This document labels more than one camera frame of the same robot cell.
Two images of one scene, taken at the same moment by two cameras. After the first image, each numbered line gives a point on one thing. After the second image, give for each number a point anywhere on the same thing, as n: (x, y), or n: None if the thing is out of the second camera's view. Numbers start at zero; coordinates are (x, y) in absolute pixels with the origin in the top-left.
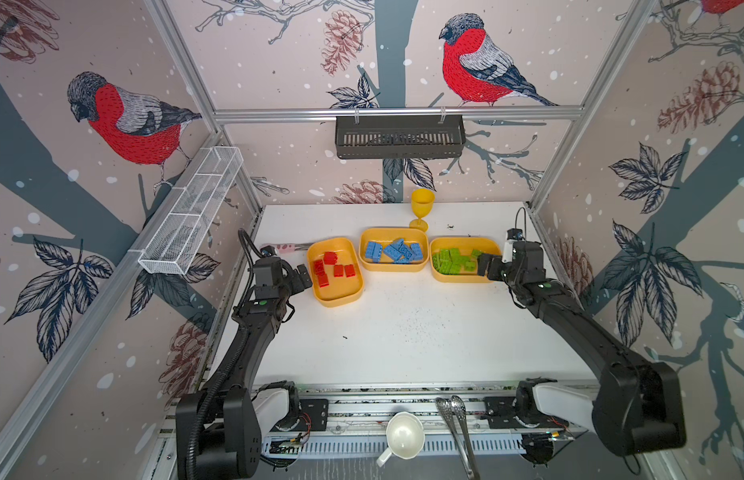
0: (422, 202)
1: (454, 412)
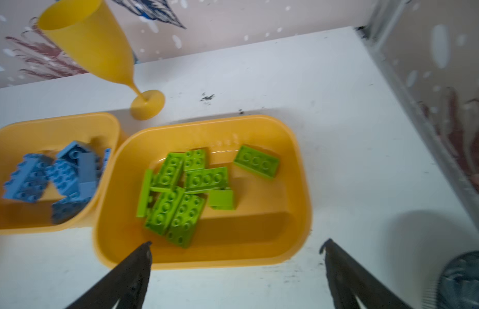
0: (87, 33)
1: None
